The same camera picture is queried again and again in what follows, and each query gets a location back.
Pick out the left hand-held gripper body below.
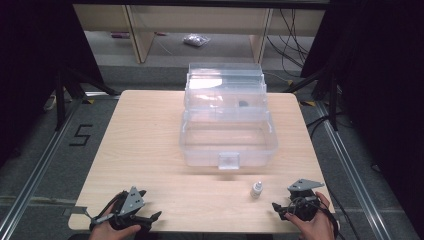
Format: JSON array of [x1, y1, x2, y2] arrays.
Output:
[[85, 186, 155, 233]]

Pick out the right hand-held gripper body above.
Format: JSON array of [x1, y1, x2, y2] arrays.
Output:
[[286, 178, 326, 222]]

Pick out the small white dropper bottle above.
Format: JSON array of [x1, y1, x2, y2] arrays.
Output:
[[249, 181, 264, 200]]

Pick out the clear plastic storage box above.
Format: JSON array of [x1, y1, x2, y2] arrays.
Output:
[[179, 62, 279, 171]]

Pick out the person's right hand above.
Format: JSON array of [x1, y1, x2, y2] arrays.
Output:
[[284, 191, 336, 240]]

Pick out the person's left hand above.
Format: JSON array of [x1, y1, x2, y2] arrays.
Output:
[[88, 202, 142, 240]]

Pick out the black metal stand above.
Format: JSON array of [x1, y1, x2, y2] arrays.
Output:
[[54, 64, 122, 132], [282, 65, 340, 132]]

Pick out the black curtain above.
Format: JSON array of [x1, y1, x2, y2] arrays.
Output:
[[0, 0, 105, 169], [299, 0, 424, 231]]

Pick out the wooden shelf unit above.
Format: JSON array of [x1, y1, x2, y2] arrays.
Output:
[[72, 3, 326, 65]]

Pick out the clear plastic bag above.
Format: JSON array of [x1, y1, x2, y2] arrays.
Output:
[[182, 33, 212, 48]]

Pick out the aluminium floor rail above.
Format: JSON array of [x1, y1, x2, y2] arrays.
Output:
[[314, 100, 392, 240], [0, 90, 120, 240]]

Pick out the black floor cable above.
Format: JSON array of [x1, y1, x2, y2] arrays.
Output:
[[305, 112, 338, 139]]

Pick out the black floor cables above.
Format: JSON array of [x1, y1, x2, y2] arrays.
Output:
[[265, 7, 315, 69]]

